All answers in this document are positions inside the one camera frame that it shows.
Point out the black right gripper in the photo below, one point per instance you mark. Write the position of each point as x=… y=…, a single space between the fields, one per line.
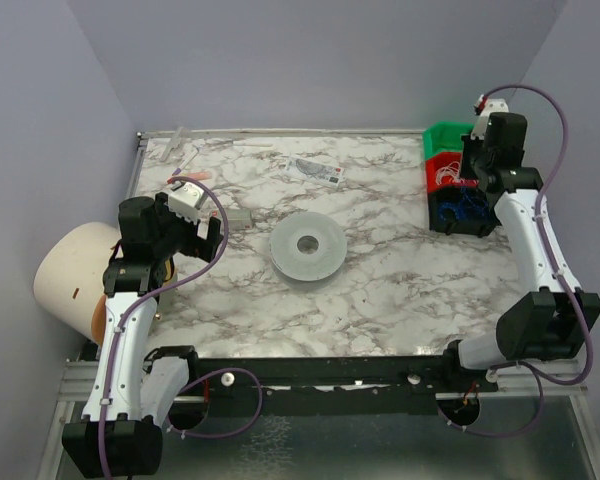
x=469 y=163

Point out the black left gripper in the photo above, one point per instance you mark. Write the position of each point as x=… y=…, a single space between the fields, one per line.
x=209 y=240

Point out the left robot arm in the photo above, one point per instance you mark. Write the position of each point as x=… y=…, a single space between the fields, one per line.
x=119 y=432

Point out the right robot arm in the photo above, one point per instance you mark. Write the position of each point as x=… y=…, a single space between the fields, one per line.
x=554 y=315

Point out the red storage bin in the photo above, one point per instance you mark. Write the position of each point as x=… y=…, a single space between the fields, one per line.
x=443 y=170

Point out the green storage bin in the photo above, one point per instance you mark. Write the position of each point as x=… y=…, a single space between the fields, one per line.
x=444 y=137

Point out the grey cardboard box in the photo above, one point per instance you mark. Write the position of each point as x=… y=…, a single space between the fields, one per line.
x=238 y=219

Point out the black storage bin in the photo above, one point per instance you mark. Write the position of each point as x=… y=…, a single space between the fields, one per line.
x=460 y=210

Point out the pink yellow highlighter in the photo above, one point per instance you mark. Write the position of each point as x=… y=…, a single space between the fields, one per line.
x=197 y=176

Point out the white purple pen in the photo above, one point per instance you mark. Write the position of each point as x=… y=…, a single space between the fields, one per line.
x=184 y=163

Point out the clear plastic T piece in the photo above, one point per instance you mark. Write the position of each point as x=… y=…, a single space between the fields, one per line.
x=173 y=143

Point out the white packaged ruler set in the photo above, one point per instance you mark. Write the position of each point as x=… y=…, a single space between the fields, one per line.
x=313 y=172

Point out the beige cylinder with orange disc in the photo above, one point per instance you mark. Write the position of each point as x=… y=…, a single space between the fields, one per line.
x=69 y=281

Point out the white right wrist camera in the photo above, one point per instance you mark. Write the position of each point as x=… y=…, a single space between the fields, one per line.
x=483 y=108

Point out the white perforated cable spool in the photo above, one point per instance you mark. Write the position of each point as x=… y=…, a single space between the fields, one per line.
x=307 y=247

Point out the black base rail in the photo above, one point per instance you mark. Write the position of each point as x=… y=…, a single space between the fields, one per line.
x=326 y=386

